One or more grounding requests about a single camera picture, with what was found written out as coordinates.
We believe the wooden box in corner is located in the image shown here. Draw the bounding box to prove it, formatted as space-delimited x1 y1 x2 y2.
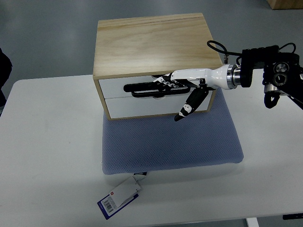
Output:
267 0 303 10

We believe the wooden drawer cabinet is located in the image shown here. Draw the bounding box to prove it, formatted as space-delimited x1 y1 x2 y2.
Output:
93 13 222 120

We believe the white top drawer black handle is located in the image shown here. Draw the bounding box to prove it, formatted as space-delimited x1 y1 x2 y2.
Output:
98 73 215 100

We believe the blue mesh cushion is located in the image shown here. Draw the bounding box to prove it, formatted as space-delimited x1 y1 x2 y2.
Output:
102 89 244 175

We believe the dark clothed person at edge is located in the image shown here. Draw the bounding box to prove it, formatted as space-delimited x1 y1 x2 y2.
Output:
0 49 12 113

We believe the white table leg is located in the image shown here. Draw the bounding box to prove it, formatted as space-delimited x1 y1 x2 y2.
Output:
246 218 259 227

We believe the black table control panel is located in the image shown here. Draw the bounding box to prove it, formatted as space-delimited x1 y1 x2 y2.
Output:
283 213 303 220

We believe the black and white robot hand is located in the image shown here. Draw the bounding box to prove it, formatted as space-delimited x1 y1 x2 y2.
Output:
152 64 241 122

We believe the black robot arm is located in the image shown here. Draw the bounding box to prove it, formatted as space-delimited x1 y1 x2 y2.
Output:
240 45 303 109

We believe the white and blue product tag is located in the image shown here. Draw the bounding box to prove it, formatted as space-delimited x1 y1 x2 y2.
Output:
97 172 147 220

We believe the white bottom drawer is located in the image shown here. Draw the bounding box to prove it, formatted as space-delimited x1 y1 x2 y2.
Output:
104 89 213 119

